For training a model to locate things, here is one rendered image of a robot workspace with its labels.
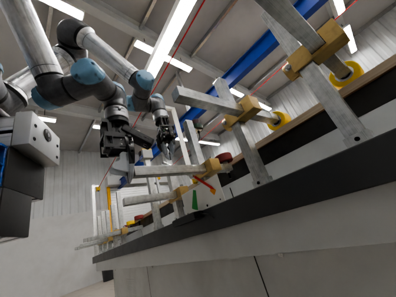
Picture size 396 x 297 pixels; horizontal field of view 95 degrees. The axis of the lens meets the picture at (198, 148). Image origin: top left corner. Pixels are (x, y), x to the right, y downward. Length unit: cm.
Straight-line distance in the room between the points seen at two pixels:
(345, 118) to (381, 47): 801
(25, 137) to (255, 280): 94
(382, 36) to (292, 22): 825
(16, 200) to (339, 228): 69
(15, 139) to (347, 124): 71
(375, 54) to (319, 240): 803
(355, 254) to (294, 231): 23
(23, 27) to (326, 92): 80
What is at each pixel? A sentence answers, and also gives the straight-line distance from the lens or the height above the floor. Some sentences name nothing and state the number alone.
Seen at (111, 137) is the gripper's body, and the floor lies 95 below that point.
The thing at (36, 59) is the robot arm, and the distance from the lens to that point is 72.
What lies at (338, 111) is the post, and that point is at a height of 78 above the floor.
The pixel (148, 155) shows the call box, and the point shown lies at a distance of 126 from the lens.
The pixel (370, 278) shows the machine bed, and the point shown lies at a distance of 78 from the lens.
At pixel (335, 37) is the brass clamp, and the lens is 55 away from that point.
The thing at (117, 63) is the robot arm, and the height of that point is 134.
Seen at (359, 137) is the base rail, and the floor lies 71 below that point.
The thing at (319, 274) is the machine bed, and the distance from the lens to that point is 82.
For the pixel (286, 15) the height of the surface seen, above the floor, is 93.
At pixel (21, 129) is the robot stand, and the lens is 57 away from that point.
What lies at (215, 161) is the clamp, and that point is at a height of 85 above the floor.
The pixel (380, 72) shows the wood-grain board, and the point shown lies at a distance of 72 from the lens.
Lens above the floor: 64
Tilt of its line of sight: 23 degrees up
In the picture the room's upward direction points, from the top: 17 degrees counter-clockwise
